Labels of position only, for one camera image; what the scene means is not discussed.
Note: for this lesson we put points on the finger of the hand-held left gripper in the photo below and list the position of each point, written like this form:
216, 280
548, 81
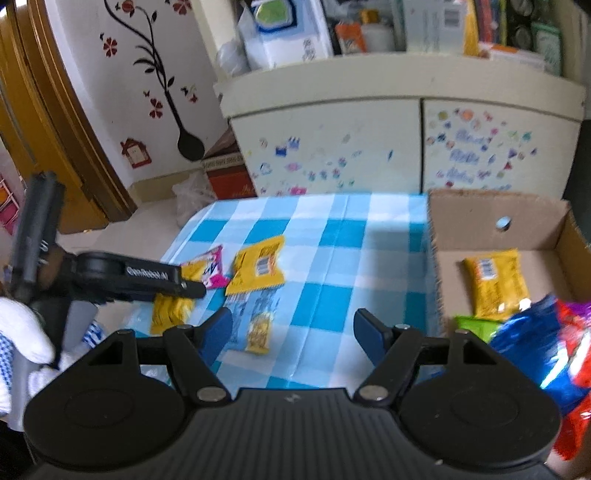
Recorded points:
191, 288

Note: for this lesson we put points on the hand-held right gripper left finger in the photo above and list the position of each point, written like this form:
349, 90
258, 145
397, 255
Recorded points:
217, 328

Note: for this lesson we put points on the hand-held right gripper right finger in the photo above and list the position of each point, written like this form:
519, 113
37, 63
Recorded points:
369, 330

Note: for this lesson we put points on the yellow snack packet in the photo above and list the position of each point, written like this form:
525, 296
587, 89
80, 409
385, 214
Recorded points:
256, 265
496, 284
171, 314

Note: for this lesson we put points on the green snack packet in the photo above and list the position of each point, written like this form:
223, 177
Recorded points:
475, 327

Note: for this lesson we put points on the blue foil snack packet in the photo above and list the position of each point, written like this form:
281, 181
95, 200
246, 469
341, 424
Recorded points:
531, 341

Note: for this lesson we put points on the red snack packet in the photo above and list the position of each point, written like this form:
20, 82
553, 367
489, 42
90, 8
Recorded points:
577, 369

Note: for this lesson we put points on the purple snack packet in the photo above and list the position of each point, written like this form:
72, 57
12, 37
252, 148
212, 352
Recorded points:
581, 308

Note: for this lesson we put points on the person's left hand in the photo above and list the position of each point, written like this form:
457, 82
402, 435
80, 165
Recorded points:
23, 332

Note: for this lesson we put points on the pink and white snack packet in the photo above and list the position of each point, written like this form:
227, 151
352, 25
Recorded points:
210, 270

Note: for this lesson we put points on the clear snack packet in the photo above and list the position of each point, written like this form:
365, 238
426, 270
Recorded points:
256, 321

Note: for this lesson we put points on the blue checked tablecloth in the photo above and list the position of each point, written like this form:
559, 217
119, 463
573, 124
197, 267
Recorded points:
332, 258

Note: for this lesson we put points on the clear plastic bag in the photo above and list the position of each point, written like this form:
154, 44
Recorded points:
194, 201

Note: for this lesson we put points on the red-brown cardboard box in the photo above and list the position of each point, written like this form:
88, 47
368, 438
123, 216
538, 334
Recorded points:
228, 170

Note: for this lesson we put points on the cream cabinet with stickers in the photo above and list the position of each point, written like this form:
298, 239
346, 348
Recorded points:
346, 124

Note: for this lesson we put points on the crumpled plastic bag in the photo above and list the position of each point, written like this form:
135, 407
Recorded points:
233, 57

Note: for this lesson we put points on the white box with green label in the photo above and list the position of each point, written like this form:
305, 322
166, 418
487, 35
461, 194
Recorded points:
286, 37

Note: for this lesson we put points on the orange box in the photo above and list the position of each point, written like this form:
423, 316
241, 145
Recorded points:
351, 38

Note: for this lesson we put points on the white and green box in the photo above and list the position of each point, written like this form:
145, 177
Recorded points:
431, 25

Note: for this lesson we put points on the green can pack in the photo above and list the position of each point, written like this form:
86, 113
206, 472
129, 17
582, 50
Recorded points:
546, 48

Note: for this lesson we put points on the red house wall sticker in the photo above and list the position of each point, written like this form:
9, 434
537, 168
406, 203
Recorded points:
135, 153

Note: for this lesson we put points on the flower vase wall decal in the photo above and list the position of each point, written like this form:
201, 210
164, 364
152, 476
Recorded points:
190, 143

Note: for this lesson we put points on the wooden door frame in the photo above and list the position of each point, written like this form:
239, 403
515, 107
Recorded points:
60, 115

